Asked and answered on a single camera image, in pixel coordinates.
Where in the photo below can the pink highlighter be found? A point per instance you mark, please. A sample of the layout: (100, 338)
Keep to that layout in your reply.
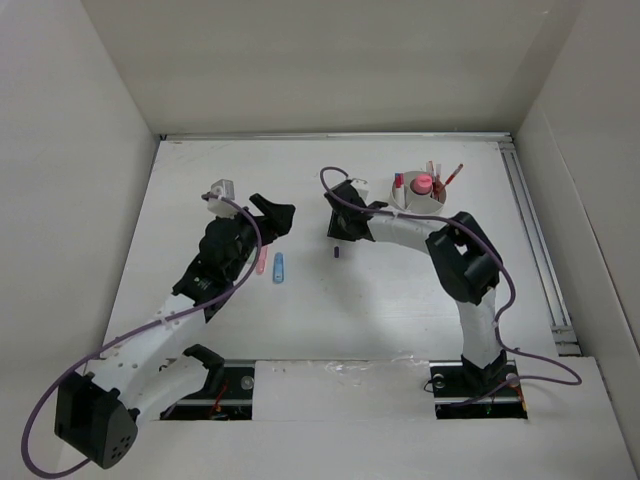
(422, 185)
(261, 260)

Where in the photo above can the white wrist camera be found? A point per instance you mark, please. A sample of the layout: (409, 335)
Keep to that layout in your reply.
(362, 188)
(218, 196)

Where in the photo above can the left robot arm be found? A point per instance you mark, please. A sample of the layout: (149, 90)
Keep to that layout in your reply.
(141, 374)

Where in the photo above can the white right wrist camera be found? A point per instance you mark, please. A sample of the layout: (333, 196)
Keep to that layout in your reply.
(362, 188)

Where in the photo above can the light blue highlighter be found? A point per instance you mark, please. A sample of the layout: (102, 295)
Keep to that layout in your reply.
(278, 274)

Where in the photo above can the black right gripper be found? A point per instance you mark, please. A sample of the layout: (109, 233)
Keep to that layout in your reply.
(337, 231)

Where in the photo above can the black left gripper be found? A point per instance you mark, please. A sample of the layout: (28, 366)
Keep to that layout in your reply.
(275, 219)

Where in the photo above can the white round divided container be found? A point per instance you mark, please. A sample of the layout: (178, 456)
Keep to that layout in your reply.
(404, 200)

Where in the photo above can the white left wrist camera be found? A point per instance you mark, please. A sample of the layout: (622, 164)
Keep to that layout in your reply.
(218, 196)

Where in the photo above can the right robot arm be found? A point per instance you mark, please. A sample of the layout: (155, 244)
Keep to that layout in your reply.
(465, 262)

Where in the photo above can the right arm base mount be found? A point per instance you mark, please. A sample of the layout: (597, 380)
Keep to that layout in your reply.
(456, 399)

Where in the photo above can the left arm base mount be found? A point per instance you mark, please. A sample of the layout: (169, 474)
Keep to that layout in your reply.
(227, 394)

